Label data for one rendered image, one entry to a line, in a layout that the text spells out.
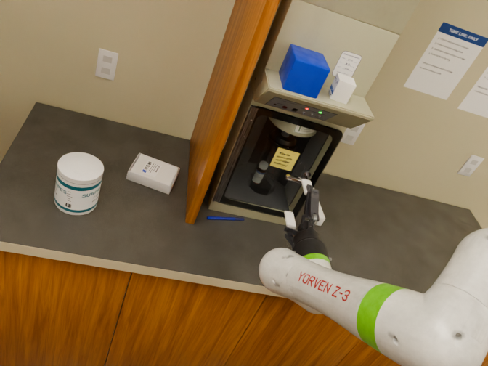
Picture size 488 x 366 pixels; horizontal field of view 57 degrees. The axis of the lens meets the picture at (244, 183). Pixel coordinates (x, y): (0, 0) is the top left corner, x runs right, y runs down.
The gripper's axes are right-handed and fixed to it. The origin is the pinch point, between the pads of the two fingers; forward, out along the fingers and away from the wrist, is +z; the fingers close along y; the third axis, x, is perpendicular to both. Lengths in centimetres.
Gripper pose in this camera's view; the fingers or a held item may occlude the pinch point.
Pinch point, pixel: (297, 198)
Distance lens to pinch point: 139.5
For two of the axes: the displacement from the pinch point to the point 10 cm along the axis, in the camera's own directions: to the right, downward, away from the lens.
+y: 3.2, -7.4, -5.9
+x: -9.4, -2.1, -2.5
